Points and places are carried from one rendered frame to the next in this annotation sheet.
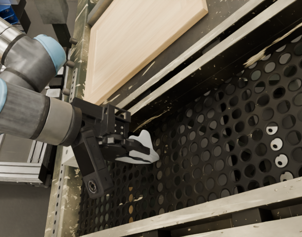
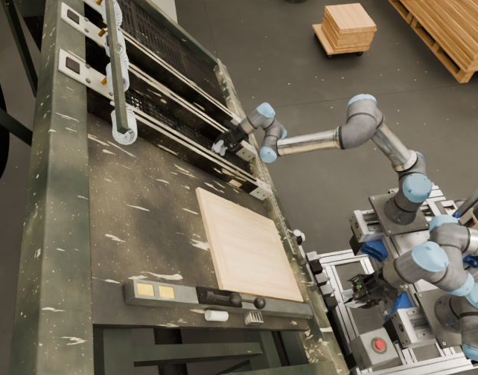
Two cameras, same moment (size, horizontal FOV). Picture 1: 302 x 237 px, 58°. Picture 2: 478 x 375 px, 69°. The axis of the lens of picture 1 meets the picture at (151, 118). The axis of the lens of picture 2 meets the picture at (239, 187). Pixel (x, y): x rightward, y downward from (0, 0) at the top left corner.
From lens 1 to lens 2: 1.55 m
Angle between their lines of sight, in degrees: 65
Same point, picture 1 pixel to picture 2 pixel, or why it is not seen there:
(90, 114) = (237, 135)
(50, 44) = (264, 149)
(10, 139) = not seen: hidden behind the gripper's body
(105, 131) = (230, 132)
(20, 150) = (346, 275)
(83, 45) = (298, 275)
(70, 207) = (256, 172)
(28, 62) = (268, 140)
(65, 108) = (243, 123)
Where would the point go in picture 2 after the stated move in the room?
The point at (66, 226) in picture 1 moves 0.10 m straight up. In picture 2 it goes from (255, 164) to (255, 153)
